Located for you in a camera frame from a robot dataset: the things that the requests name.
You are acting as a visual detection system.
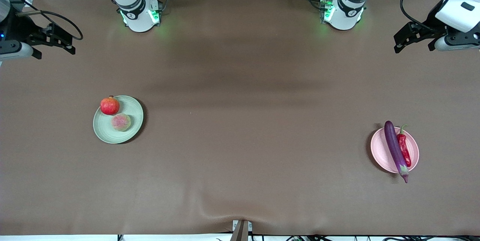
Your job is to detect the purple eggplant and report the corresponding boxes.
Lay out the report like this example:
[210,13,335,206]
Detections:
[384,121,410,184]

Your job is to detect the green plate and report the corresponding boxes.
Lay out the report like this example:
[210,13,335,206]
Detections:
[93,95,144,144]

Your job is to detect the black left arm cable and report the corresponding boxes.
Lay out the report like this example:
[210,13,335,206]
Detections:
[400,0,447,31]

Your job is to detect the red pomegranate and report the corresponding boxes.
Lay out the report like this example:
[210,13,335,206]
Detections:
[100,95,120,115]

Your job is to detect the pale pink peach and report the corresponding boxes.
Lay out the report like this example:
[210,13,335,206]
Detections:
[111,113,132,132]

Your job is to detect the pink plate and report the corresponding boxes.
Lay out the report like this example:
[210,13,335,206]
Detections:
[370,126,420,174]

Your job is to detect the red chili pepper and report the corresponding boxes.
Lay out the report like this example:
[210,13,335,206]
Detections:
[397,124,412,168]

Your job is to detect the brown table cloth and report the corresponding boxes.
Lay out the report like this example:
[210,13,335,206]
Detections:
[0,0,480,236]

